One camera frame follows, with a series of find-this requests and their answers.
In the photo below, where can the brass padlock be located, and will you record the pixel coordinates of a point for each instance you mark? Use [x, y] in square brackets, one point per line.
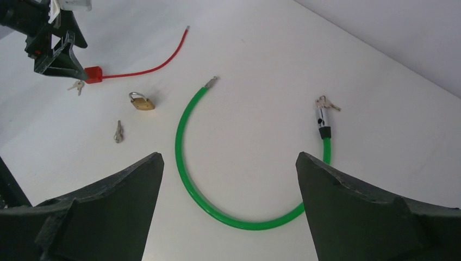
[141, 102]

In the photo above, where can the green lock keys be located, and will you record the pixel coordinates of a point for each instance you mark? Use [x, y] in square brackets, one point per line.
[324, 102]

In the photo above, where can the red cable lock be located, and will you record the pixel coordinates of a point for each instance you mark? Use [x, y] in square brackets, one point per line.
[96, 75]

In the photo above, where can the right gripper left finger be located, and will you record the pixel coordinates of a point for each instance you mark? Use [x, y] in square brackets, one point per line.
[106, 220]

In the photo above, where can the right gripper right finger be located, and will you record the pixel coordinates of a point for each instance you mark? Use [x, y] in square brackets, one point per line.
[350, 219]

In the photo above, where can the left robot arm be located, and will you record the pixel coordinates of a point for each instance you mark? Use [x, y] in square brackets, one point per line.
[12, 13]

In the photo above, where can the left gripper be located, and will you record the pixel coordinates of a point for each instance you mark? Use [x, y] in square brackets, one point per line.
[51, 45]

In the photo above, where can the brass padlock keys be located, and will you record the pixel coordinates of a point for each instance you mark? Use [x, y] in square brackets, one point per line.
[118, 136]

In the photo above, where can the red lock keys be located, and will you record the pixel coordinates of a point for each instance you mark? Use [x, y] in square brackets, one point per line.
[78, 85]

